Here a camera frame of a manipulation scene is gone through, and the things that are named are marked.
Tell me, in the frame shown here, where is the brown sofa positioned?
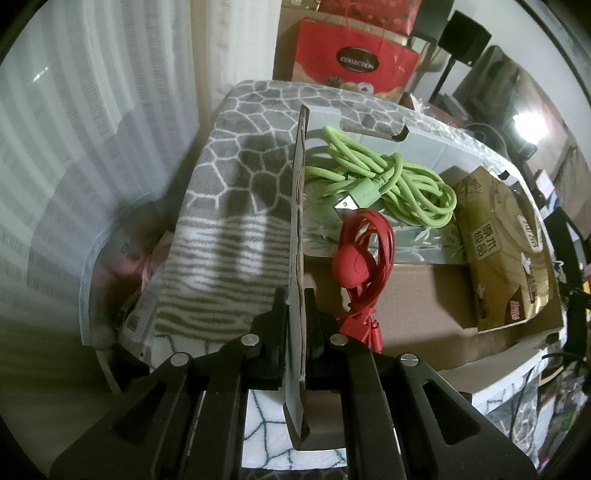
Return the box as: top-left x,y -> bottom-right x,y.
452,44 -> 591,232

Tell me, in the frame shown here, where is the white curtain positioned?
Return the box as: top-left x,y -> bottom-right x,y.
0,0 -> 278,416

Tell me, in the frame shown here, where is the gold tissue packet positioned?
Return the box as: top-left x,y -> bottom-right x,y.
450,166 -> 561,333

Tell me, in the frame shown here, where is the black lamp with bright light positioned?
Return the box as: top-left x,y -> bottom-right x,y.
508,110 -> 546,158

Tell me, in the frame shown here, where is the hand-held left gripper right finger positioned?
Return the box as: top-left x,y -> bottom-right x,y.
302,290 -> 539,480

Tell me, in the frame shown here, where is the red cable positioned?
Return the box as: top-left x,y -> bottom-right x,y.
331,208 -> 398,354

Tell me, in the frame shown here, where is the small pink box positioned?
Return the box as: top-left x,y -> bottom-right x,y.
536,168 -> 556,200

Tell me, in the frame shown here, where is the red gift box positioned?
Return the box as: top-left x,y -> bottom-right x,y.
318,0 -> 422,36

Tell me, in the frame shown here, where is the clear plastic bag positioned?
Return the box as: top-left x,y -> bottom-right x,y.
78,203 -> 185,371

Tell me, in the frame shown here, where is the black speaker on stand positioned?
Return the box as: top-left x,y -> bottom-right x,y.
414,0 -> 455,43
428,10 -> 492,106

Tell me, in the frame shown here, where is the large red gift bag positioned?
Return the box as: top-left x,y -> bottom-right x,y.
293,17 -> 421,102

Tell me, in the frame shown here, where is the white cardboard box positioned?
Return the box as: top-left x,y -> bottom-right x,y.
281,104 -> 566,450

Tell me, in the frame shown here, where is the green braided cable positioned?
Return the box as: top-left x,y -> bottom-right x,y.
302,126 -> 458,227

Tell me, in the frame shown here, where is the grey and white patterned blanket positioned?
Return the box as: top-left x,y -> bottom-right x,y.
124,79 -> 555,467

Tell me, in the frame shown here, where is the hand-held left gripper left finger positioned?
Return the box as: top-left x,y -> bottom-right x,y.
48,288 -> 289,480

